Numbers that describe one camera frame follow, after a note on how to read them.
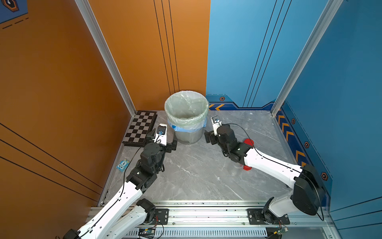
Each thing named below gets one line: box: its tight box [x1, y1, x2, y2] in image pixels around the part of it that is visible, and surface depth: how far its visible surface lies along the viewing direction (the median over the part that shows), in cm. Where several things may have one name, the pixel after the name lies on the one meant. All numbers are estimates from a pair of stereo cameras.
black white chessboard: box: [121, 110, 158, 148], surface depth 112 cm
